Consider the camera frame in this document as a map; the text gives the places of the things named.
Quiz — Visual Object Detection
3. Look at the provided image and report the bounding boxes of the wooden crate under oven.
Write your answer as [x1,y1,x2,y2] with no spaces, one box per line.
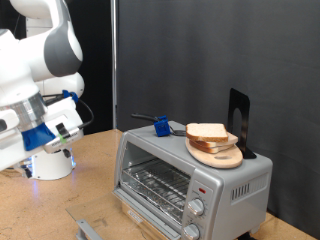
[121,201,171,240]

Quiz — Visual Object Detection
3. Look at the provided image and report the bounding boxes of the wire oven rack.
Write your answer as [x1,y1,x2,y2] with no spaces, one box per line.
[121,157,192,224]

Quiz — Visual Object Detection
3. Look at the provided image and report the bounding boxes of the aluminium foil sheet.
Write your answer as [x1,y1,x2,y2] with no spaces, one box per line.
[121,176,185,223]

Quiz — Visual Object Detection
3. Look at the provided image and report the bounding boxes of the white bread slice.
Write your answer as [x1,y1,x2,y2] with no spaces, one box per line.
[188,139,235,155]
[194,132,240,149]
[185,122,230,144]

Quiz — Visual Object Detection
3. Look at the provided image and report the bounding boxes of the black spatula with blue block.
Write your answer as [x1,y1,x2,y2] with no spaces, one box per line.
[130,112,188,138]

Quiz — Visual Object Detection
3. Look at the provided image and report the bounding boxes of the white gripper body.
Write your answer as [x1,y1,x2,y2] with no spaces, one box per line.
[0,96,85,173]

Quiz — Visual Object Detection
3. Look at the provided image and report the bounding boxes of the grey backdrop cloth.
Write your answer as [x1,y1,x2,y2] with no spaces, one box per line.
[116,0,320,239]

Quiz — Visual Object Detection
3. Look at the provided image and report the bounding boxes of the vertical metal pole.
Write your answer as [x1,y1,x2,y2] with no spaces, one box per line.
[110,0,118,130]

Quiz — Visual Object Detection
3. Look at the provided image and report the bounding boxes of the black metal bookend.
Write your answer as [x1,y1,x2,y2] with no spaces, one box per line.
[227,87,258,160]

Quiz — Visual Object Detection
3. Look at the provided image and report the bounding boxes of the silver toaster oven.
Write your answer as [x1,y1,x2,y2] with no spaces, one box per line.
[113,120,274,240]

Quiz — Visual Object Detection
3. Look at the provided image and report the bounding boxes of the oval wooden cutting board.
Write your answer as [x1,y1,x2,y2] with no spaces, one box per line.
[184,137,244,170]

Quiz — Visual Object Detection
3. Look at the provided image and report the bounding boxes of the glass oven door with handle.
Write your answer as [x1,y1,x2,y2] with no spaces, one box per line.
[65,190,183,240]

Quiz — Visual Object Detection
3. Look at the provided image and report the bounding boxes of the black curtain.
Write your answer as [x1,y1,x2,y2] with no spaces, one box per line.
[0,0,116,153]

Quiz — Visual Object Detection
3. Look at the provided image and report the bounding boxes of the silver oven knob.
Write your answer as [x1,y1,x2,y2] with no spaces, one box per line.
[187,198,206,217]
[182,223,201,240]

